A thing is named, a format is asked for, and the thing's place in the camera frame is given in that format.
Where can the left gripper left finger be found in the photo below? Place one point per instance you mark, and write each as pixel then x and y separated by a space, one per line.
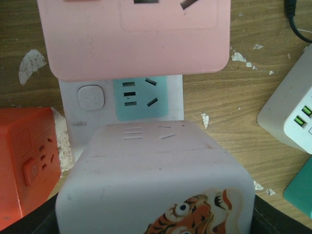
pixel 42 220

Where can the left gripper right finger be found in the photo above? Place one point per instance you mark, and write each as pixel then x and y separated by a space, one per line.
pixel 269 220

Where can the white cube socket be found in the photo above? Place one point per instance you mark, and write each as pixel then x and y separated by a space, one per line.
pixel 155 178

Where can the pink cube socket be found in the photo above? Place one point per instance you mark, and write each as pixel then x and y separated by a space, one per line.
pixel 90 40

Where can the teal power strip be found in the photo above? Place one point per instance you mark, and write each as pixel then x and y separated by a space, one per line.
pixel 299 191

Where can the red cube socket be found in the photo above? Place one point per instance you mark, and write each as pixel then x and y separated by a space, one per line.
pixel 29 160

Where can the white power strip green ports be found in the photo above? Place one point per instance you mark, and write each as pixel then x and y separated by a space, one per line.
pixel 287 115

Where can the long white power strip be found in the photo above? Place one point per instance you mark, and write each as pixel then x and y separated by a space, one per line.
pixel 90 105

